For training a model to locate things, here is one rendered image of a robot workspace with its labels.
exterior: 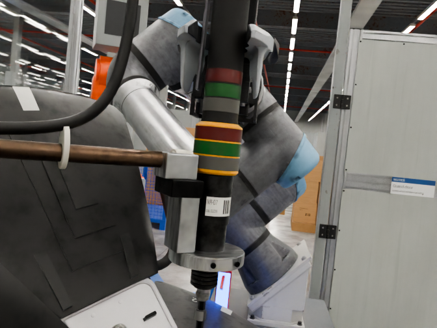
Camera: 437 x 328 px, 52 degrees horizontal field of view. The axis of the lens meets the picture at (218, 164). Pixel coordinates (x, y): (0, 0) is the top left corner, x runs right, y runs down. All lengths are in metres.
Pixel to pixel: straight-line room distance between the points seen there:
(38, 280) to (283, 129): 0.39
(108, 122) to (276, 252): 0.67
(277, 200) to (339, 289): 1.32
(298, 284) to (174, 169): 0.73
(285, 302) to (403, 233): 1.34
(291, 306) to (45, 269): 0.77
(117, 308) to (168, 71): 0.61
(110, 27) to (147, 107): 3.48
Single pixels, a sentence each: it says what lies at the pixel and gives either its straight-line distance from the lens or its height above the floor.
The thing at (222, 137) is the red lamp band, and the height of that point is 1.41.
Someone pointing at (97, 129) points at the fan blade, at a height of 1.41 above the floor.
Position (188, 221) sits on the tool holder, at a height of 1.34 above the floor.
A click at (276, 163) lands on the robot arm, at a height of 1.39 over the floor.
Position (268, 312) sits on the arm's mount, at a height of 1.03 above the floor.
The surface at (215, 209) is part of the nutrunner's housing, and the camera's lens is 0.40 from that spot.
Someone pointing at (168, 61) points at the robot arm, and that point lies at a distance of 0.92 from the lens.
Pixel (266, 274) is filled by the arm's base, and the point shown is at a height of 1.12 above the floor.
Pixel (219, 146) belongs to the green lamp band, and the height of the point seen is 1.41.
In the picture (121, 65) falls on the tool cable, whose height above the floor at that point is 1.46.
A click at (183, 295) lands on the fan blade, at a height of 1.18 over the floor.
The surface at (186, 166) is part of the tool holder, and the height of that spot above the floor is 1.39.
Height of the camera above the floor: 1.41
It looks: 3 degrees down
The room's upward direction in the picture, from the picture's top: 6 degrees clockwise
